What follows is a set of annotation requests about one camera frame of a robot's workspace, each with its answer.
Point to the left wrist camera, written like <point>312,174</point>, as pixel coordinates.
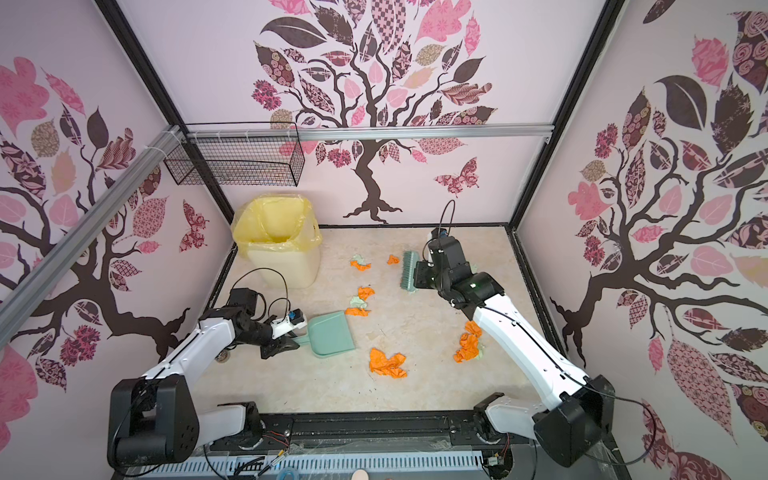
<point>292,321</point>

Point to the aluminium rail back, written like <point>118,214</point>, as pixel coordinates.
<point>376,133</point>

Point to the large orange paper scrap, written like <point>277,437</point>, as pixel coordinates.
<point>381,364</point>

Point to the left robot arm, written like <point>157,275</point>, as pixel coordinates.
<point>153,419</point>

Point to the black wire basket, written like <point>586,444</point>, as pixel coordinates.
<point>262,153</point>

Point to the yellow-lined trash bin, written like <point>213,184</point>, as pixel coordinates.
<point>280,236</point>

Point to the aluminium rail left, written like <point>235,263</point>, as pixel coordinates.
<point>19,306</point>

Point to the white slotted cable duct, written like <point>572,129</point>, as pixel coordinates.
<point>315,465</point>

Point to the green dustpan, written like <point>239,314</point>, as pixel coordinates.
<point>327,335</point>

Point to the orange green scrap pile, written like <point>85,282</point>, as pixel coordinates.
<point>358,305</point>

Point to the orange scrap near right arm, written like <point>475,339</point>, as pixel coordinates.
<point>469,343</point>

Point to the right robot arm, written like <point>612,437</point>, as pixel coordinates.
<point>574,411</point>

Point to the aluminium rail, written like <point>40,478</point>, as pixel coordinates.
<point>376,133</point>
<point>19,306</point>

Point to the green orange scrap far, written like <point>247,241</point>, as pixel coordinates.
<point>360,263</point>

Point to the green hand brush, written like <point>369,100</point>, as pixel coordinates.
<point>409,263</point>

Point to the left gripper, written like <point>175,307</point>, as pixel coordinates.
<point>277,345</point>

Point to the black base frame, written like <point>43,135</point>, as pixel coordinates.
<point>505,456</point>

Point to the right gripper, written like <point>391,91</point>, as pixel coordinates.
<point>420,268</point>

